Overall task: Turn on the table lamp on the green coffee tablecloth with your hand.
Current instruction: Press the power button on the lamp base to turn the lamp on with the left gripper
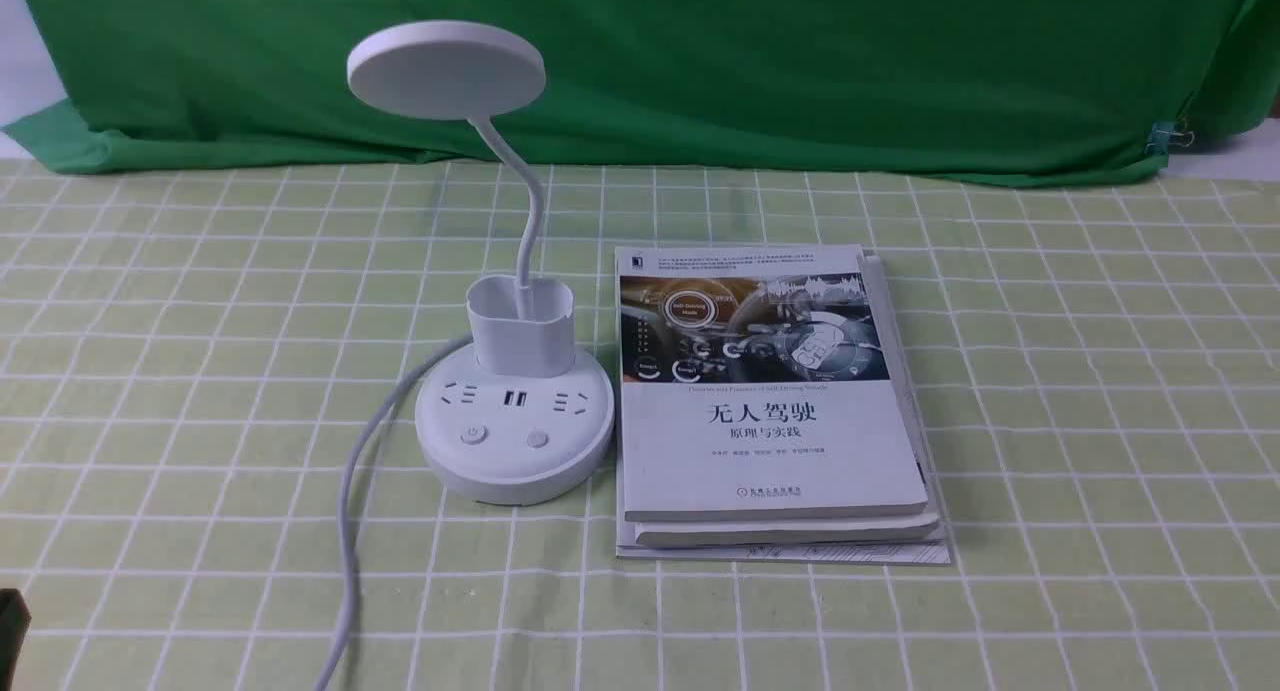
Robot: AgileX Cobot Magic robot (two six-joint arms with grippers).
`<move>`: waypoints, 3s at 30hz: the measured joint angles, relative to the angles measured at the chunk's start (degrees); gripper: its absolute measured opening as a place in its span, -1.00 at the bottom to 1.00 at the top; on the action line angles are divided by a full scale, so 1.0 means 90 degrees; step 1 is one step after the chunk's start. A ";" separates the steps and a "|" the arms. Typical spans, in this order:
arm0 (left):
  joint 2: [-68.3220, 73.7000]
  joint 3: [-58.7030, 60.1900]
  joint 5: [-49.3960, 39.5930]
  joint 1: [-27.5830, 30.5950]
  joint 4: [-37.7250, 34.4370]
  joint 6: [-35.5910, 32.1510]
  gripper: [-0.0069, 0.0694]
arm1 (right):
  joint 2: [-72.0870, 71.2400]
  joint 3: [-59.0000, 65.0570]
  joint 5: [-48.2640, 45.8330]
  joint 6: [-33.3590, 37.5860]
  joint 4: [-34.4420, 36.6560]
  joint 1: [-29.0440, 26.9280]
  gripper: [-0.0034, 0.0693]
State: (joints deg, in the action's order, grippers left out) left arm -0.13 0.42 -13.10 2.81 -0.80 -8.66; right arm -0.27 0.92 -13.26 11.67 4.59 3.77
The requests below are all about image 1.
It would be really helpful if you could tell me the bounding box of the white desk lamp with sockets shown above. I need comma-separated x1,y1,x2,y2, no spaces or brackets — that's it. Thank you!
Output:
339,20,614,507

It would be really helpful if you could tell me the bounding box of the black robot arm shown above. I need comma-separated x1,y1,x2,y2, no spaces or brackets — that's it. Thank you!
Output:
1,589,31,676

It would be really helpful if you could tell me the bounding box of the top book self-driving cover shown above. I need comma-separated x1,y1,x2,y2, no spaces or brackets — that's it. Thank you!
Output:
614,246,929,525

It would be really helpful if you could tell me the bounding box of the bottom printed paper booklet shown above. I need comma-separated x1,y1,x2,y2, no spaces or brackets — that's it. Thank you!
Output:
614,258,952,567

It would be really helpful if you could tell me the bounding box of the green checkered tablecloth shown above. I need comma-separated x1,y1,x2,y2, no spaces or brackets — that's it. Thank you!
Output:
1,161,1279,690

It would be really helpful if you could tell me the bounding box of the green backdrop cloth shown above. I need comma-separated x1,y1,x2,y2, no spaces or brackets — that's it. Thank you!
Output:
4,0,1277,188

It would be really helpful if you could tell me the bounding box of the teal binder clip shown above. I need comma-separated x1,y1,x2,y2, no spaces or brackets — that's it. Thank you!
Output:
1144,120,1196,155

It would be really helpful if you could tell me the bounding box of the white lamp power cable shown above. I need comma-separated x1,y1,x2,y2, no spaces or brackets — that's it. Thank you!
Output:
314,337,474,691

